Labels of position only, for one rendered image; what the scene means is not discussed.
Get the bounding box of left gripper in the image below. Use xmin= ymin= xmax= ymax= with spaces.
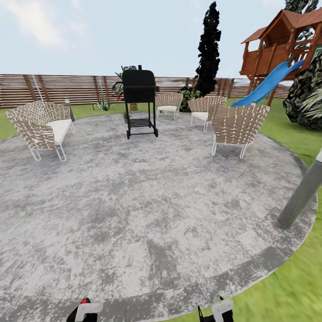
xmin=66 ymin=307 xmax=97 ymax=322

